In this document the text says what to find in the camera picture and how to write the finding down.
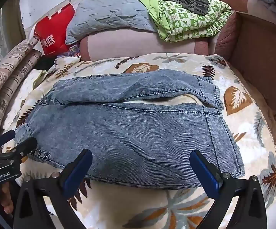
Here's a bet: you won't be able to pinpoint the red paper bag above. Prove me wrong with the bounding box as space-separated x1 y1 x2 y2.
34 3 76 56

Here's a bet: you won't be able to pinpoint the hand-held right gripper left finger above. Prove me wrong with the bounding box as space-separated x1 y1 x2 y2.
13 148 93 229

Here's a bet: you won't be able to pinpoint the blue denim pants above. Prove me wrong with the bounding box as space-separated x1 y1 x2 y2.
15 69 245 191

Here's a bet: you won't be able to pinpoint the pink brown sofa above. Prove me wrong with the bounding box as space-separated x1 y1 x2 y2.
79 0 276 62

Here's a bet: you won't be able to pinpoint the purple packet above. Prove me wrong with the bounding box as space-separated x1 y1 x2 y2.
68 45 81 57

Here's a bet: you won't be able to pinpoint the dark grey garment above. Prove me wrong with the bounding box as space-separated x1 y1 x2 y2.
155 0 210 17

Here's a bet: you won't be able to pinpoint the green patterned quilt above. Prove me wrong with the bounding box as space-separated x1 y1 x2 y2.
137 0 233 43

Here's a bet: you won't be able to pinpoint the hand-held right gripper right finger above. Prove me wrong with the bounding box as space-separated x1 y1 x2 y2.
190 150 268 229

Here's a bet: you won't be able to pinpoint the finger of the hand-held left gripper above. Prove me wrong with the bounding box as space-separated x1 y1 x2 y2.
9 137 38 163
0 130 16 154

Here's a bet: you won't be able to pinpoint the leaf printed blanket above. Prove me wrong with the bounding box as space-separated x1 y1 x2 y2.
0 54 276 229

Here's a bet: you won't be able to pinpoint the grey quilted pillow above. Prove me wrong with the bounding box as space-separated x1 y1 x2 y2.
65 0 157 45

